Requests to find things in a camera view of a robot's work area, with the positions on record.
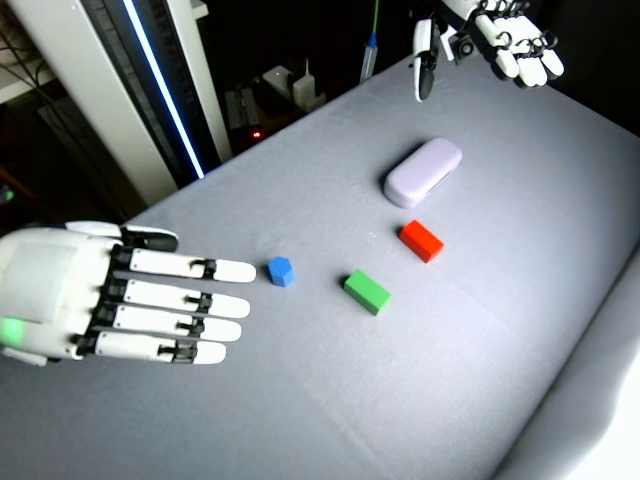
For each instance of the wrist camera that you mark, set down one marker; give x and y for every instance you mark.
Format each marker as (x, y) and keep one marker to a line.
(464, 48)

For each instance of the green rectangular block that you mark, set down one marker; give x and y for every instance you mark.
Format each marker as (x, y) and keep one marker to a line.
(367, 290)

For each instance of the grey table cloth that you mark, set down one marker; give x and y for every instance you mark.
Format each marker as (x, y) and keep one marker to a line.
(350, 375)

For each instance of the black power strip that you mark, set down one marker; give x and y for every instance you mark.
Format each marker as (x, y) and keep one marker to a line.
(240, 110)

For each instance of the small white box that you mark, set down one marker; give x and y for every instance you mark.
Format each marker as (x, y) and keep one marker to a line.
(276, 77)

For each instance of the white column with blue light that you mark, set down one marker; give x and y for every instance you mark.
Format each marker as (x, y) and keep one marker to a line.
(75, 75)

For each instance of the blue hexagonal block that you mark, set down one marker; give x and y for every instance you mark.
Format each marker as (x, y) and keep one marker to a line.
(281, 272)

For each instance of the lilac oblong case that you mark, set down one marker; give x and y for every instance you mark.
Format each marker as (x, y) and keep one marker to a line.
(422, 172)

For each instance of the red rectangular block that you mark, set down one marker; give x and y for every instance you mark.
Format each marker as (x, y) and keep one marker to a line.
(420, 239)

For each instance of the translucent tube with blue cap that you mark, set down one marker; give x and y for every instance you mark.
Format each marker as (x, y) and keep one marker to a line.
(368, 57)

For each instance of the white shelf board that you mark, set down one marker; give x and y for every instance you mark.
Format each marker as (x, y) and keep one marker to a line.
(15, 87)

